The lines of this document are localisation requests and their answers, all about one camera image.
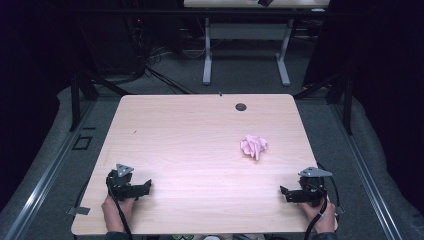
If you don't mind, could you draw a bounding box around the pink sock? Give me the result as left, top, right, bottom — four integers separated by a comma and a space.
239, 134, 269, 162

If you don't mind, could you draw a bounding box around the white-legged desk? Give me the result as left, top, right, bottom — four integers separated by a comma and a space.
183, 0, 331, 87

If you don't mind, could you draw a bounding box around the black metal stand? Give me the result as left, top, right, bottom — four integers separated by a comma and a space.
67, 65, 132, 133
293, 71, 355, 136

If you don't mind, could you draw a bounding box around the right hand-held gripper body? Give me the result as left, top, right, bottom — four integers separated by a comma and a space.
289, 166, 334, 208

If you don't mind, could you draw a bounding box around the dark curtain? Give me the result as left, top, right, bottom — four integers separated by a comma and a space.
304, 0, 424, 214
0, 0, 81, 211

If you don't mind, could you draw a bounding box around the person's right hand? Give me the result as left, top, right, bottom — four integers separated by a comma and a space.
300, 199, 337, 235

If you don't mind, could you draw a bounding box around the dark equipment rack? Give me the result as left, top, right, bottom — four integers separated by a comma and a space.
121, 15, 149, 75

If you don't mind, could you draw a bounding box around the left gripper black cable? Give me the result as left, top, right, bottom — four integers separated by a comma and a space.
105, 178, 134, 240

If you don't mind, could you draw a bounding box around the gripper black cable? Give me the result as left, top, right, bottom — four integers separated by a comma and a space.
302, 183, 330, 240
105, 178, 134, 240

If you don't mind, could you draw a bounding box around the black cable beside table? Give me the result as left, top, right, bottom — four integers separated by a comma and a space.
315, 161, 342, 214
73, 179, 90, 214

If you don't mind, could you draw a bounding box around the black tape square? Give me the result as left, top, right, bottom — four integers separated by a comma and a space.
71, 134, 94, 151

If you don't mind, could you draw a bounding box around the bundle of floor cables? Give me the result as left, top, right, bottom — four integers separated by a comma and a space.
143, 45, 198, 96

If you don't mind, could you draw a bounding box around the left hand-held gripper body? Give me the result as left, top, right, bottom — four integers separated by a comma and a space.
105, 163, 148, 202

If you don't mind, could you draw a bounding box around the black horizontal frame bar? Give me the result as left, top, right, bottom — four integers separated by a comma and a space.
63, 7, 332, 18

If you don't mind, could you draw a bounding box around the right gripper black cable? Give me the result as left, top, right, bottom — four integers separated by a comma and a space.
302, 183, 330, 240

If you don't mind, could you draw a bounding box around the person's left hand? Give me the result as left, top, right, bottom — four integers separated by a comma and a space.
101, 194, 136, 233

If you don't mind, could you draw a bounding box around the aluminium floor rail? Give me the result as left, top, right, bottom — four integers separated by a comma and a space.
327, 99, 405, 240
2, 99, 98, 240

